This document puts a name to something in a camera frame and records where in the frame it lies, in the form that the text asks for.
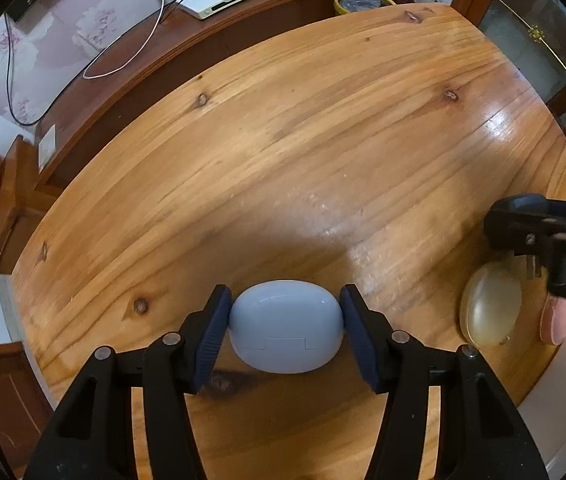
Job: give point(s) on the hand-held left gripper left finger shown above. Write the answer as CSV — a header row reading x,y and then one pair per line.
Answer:
x,y
210,340

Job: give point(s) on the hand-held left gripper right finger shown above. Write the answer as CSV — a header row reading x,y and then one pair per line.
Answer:
x,y
360,335

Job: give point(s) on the black plug adapter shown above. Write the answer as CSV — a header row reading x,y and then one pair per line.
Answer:
x,y
505,225

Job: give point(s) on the white round earbuds case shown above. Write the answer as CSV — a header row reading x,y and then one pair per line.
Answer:
x,y
285,325

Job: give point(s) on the pink oval case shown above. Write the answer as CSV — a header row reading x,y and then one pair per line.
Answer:
x,y
555,321

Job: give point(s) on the white paper label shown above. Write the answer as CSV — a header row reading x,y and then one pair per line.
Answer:
x,y
47,147

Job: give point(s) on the yellow round bin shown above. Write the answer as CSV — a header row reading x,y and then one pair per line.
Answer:
x,y
360,0

